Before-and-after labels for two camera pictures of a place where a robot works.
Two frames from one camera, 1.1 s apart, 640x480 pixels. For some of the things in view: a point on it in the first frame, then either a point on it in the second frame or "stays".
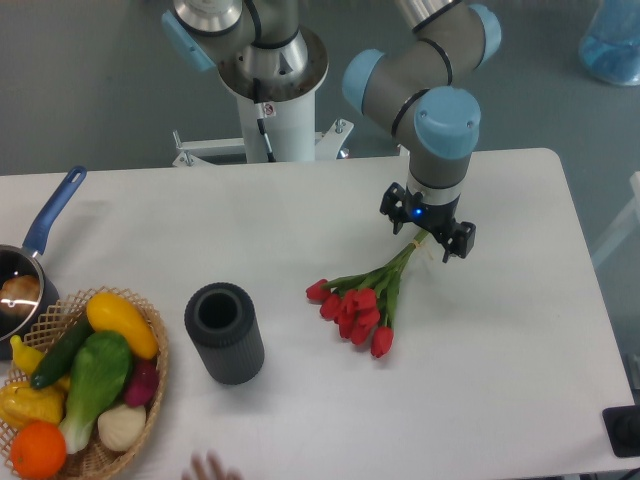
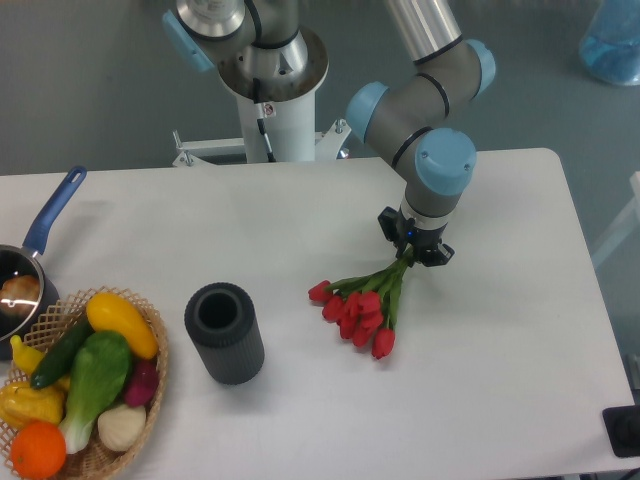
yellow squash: [108, 312] stays
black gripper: [398, 204] → [397, 229]
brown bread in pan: [19, 294] stays
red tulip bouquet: [359, 301] stays
